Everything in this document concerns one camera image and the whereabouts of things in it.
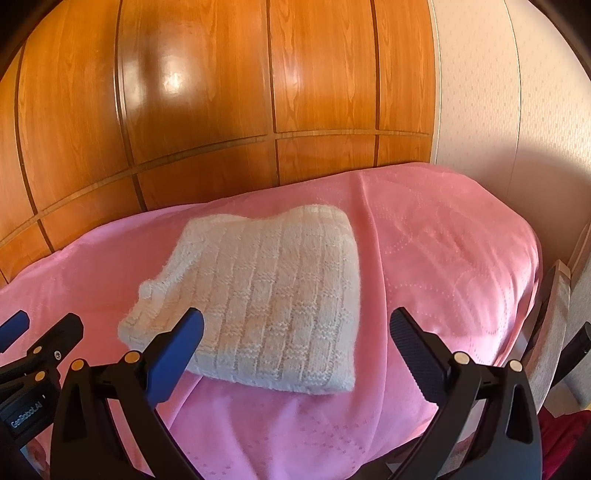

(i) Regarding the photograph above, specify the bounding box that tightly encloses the white knit sweater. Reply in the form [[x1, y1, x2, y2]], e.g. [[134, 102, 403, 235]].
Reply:
[[117, 203, 362, 395]]

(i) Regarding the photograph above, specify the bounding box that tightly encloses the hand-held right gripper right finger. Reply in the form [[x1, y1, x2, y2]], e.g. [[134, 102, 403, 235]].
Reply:
[[389, 307, 543, 480]]

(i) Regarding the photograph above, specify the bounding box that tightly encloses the pink bed blanket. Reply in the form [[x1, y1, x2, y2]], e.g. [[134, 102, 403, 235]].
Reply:
[[0, 161, 543, 480]]

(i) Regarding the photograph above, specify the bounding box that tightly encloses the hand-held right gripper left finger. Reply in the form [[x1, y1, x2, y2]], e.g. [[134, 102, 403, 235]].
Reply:
[[50, 307, 205, 480]]

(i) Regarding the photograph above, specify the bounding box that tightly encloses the wooden wardrobe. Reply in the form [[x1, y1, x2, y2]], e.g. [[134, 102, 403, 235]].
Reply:
[[0, 0, 437, 287]]

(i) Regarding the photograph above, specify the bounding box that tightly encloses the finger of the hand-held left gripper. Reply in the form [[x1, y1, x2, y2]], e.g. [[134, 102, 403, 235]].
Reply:
[[25, 313, 85, 370], [0, 310, 31, 354]]

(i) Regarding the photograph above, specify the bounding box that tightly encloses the grey fabric chair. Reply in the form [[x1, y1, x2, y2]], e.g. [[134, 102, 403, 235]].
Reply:
[[524, 258, 591, 416]]

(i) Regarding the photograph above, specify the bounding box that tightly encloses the red cloth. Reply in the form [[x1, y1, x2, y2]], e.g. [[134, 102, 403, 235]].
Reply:
[[538, 411, 591, 462]]

